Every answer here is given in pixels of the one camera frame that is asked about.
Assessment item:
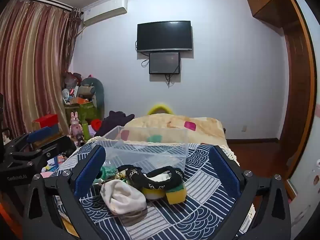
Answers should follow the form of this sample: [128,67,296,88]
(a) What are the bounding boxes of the blue white patterned cloth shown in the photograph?
[54,140,253,240]

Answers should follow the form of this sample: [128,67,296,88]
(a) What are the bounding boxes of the wooden door frame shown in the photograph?
[278,27,316,180]

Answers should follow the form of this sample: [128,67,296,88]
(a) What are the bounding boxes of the yellow fuzzy ball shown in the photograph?
[142,187,167,200]

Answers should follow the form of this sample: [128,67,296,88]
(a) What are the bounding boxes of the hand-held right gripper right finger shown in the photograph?
[210,145,292,240]

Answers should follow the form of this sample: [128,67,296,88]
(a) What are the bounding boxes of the green bottle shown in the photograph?
[82,120,91,141]

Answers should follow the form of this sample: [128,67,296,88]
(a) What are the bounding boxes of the dark purple clothing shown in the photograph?
[96,110,135,138]

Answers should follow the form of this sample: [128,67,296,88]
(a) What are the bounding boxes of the green cardboard box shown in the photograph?
[64,101,98,126]

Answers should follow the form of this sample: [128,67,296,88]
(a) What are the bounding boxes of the wooden overhead cabinet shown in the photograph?
[245,0,300,28]

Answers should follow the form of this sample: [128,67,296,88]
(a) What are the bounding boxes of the yellow fuzzy hoop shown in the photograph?
[147,102,177,117]

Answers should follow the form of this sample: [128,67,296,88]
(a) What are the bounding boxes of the white curtain rail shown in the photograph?
[12,0,82,13]

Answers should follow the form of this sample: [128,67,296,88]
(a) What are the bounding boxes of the black hanging monitor cable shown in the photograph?
[165,74,176,88]

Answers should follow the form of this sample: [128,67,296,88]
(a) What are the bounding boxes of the grey plush toy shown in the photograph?
[77,77,105,120]

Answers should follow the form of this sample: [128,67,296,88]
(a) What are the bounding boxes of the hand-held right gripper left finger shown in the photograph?
[22,145,108,240]

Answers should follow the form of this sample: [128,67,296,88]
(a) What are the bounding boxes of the copper wire loops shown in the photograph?
[119,209,148,227]

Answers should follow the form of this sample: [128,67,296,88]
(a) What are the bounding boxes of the black studded headband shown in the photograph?
[117,165,185,189]

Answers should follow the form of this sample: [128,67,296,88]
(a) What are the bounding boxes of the red box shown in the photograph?
[32,114,59,129]

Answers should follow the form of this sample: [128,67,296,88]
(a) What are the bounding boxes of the clear plastic storage box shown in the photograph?
[94,126,188,178]

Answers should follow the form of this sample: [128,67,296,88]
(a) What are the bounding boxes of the pink rabbit figure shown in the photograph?
[69,112,84,141]

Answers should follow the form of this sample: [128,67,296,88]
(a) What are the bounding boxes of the red cloth item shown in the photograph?
[90,119,103,131]

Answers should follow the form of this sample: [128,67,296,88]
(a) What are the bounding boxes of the white sock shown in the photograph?
[100,179,147,215]

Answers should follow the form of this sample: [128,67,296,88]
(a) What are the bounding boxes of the small black wall monitor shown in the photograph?
[149,52,181,75]

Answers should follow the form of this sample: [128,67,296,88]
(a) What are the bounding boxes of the green braided cord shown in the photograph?
[100,166,118,180]

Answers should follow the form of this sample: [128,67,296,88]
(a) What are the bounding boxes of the yellow green sponge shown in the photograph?
[166,184,187,205]

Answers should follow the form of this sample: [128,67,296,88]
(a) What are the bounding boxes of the pile of toys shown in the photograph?
[61,71,83,105]

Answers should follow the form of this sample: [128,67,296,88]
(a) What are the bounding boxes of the black wall television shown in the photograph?
[137,20,193,53]

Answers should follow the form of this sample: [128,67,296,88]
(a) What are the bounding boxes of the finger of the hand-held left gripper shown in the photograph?
[10,135,77,167]
[4,125,62,153]

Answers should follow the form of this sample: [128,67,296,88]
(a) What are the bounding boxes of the beige patterned blanket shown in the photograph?
[123,114,228,146]

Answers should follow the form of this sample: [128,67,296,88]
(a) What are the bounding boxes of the white air conditioner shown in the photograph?
[81,0,128,27]

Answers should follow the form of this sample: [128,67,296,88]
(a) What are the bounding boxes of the striped brown curtain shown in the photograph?
[0,0,82,140]

